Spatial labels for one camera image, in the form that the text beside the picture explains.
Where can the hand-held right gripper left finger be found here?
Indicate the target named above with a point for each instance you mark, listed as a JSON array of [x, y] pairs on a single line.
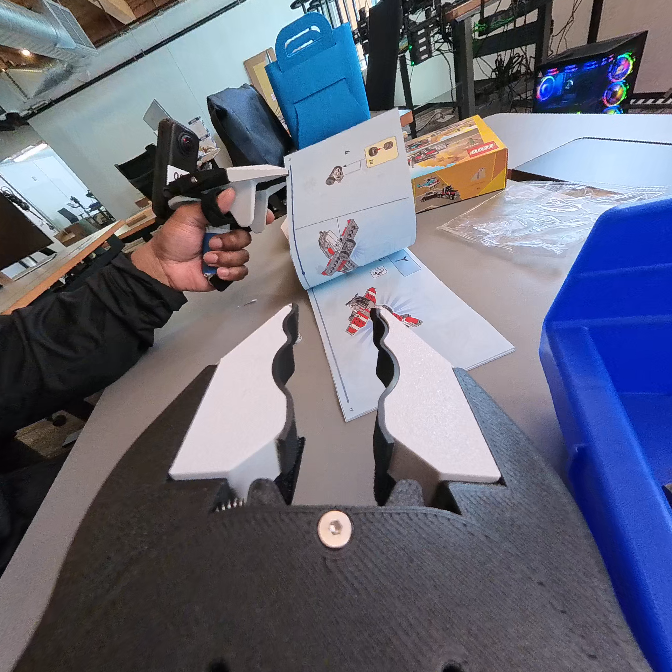
[[236, 420]]

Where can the computer case with rainbow fans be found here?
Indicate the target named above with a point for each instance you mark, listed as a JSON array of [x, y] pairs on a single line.
[[577, 78]]

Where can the white table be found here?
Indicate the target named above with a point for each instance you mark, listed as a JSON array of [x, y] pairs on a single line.
[[551, 131]]

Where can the blue felt tote bag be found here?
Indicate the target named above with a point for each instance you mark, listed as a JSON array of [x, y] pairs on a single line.
[[325, 94]]

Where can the silver air duct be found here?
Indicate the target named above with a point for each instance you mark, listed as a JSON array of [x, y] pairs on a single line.
[[31, 26]]

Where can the dark monitor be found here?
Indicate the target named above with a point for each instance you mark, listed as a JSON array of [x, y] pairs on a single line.
[[21, 231]]

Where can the clear plastic bag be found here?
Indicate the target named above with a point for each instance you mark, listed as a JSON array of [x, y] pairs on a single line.
[[551, 215]]

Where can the standing desk with equipment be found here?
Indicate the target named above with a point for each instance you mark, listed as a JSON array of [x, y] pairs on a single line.
[[464, 68]]

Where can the toy instruction booklet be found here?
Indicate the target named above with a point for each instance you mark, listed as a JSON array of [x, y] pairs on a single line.
[[446, 336]]

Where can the blue plastic bin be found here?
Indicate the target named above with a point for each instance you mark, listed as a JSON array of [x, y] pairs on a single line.
[[619, 367]]

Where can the grey desk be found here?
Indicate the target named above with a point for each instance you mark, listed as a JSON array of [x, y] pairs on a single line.
[[498, 294]]

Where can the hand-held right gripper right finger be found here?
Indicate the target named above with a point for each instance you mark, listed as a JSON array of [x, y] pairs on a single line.
[[441, 425]]

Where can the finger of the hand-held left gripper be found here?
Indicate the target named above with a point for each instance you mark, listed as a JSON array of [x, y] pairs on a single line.
[[249, 204], [252, 173]]

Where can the yellow toy brick box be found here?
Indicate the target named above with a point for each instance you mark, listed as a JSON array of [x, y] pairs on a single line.
[[472, 178]]

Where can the silver computer monitor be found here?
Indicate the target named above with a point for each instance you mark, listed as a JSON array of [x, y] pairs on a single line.
[[157, 114]]

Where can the cardboard panel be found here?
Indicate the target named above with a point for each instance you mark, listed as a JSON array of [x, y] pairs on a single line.
[[257, 65]]

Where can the navy backpack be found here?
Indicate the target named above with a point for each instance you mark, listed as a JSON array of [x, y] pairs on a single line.
[[241, 126]]

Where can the wooden office desk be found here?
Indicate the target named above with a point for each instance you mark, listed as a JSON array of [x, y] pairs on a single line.
[[52, 267]]

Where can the person's left hand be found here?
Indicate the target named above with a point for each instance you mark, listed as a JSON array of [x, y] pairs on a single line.
[[178, 252]]

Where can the person's left forearm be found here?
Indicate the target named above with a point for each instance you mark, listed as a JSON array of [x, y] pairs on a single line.
[[78, 341]]

